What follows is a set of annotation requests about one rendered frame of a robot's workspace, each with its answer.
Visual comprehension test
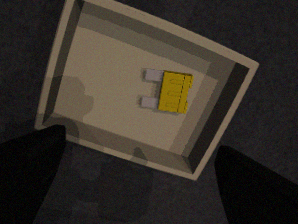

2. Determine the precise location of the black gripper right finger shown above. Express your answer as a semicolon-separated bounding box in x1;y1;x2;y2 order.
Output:
214;145;298;224

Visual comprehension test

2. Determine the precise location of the beige shallow tray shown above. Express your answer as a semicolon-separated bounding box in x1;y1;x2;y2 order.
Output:
35;0;259;181

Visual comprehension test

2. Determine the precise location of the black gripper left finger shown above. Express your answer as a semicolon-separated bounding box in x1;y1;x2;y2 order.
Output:
0;124;65;224

